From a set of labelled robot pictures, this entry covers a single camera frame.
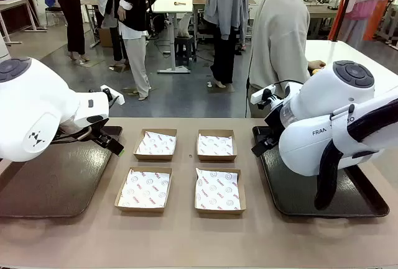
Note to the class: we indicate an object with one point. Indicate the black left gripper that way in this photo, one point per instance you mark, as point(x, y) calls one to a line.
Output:
point(101, 134)

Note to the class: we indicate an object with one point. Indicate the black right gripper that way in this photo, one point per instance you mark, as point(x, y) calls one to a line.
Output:
point(273, 126)

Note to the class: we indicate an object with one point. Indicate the brown cardboard donut box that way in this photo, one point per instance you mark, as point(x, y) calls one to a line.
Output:
point(140, 210)
point(216, 158)
point(154, 157)
point(217, 212)

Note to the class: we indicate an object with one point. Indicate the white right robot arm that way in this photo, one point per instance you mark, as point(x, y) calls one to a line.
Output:
point(323, 107)

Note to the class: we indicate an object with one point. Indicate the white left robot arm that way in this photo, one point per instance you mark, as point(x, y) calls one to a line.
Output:
point(31, 110)

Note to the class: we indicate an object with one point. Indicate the black textured plastic tray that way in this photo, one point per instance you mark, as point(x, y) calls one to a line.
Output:
point(295, 194)

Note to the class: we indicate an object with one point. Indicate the brown plastic tray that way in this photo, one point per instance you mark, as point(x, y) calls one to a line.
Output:
point(56, 185)

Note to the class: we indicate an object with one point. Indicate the person's right hand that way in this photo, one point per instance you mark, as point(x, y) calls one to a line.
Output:
point(316, 65)

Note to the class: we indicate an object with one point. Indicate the white printed paper liner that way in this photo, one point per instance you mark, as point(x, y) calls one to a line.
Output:
point(157, 143)
point(146, 188)
point(216, 144)
point(217, 189)

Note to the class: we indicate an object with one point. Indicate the cardboard carton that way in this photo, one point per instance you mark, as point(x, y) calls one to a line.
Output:
point(105, 37)

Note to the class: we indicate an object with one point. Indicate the person in beige sweater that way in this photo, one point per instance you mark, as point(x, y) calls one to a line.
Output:
point(280, 39)

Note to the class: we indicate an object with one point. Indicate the black stool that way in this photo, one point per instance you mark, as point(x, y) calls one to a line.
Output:
point(185, 48)

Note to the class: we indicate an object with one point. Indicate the white rounded table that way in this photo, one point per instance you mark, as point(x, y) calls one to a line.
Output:
point(348, 53)

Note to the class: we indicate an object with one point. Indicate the mannequin black cardigan beige trousers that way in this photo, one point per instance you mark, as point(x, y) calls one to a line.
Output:
point(133, 17)

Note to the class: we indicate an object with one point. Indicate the person in black trousers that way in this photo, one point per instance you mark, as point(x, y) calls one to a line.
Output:
point(74, 20)

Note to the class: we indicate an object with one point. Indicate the person in grey hoodie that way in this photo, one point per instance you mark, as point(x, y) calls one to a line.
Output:
point(225, 17)

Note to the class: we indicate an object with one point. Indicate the mannequin in white shirt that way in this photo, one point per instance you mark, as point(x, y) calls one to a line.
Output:
point(105, 8)

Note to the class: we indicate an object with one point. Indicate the white bag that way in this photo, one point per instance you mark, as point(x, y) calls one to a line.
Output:
point(184, 26)

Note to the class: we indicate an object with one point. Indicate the white desk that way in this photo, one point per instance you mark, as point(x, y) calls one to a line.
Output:
point(172, 5)

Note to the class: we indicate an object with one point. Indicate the orange and pink garments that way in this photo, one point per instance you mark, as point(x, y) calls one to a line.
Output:
point(370, 5)

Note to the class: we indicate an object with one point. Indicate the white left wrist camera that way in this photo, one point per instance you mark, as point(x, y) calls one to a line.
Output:
point(116, 97)

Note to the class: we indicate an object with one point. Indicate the gold mannequin base plate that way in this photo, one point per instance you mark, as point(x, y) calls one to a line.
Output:
point(129, 89)

